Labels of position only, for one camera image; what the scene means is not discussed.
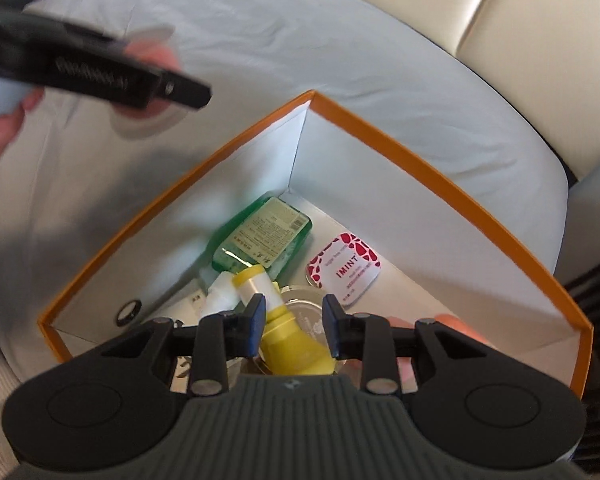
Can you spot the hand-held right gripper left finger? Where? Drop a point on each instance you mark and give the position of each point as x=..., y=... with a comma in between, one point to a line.
x=256, y=322

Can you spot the person's left hand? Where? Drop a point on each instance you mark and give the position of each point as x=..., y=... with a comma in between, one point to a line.
x=0, y=135

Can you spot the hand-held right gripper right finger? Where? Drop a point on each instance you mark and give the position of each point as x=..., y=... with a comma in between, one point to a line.
x=331, y=325

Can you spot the cream sofa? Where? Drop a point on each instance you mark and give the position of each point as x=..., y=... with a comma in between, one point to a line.
x=530, y=35

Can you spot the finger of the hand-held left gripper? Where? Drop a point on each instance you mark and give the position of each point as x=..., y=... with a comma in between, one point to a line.
x=185, y=91

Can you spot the round gold tin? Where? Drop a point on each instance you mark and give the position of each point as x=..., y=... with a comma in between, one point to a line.
x=304, y=310

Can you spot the pink bottle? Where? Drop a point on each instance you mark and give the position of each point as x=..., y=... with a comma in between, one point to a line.
x=452, y=324

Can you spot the pink sponge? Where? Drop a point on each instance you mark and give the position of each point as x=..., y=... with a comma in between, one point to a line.
x=155, y=55

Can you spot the white red-patterned mint tin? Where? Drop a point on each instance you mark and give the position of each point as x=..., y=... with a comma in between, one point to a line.
x=345, y=270

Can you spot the green liquid bottle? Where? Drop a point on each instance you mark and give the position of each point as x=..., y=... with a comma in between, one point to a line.
x=265, y=232

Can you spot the yellow bottle with clear cap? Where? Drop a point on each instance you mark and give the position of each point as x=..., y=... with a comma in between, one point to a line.
x=290, y=340

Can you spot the orange cardboard box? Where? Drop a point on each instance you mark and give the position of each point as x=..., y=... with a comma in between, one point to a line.
x=430, y=210

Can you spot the white printed tube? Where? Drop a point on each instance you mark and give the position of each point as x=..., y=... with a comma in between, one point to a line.
x=222, y=295

